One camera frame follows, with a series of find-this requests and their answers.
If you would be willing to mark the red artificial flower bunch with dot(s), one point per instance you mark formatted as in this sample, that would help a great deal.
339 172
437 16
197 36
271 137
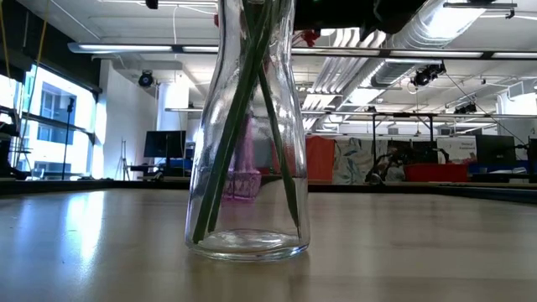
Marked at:
207 201
221 201
283 168

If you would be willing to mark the black background robot arm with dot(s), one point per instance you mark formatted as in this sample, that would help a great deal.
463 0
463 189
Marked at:
394 157

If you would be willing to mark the pink glass vase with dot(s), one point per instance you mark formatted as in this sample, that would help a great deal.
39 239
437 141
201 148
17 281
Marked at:
243 184

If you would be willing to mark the clear glass vase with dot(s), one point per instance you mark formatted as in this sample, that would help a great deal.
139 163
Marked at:
247 245

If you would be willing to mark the patterned leaf cloth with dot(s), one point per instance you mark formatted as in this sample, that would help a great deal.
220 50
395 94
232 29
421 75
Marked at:
356 159

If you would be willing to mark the orange panel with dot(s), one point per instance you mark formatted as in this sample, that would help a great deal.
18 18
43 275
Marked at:
321 159

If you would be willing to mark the white printed banner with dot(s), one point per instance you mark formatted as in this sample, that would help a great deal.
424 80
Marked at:
457 151

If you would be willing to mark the red plastic bin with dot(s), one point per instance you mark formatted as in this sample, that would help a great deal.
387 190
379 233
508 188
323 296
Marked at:
436 173

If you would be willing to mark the black ceiling spotlight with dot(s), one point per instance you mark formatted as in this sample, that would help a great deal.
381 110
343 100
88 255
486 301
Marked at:
145 79

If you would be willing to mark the black monitor on stand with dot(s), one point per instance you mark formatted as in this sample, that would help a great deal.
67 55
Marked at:
165 144

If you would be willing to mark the long ceiling light bar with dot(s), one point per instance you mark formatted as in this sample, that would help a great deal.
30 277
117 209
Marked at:
126 48

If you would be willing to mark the light grey tripod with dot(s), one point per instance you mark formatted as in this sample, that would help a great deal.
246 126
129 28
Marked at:
123 144

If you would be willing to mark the black light stand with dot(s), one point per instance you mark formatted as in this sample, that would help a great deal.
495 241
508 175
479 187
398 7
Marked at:
70 105

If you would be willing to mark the black equipment stand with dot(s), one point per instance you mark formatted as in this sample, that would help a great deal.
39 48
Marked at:
6 155

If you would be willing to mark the silver ventilation duct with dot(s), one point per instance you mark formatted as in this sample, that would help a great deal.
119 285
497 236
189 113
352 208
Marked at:
419 38

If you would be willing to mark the black ceiling camera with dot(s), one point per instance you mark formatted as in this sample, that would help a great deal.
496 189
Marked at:
425 75

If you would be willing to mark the black aluminium table frame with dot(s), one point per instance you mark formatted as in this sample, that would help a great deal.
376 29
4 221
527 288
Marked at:
84 186

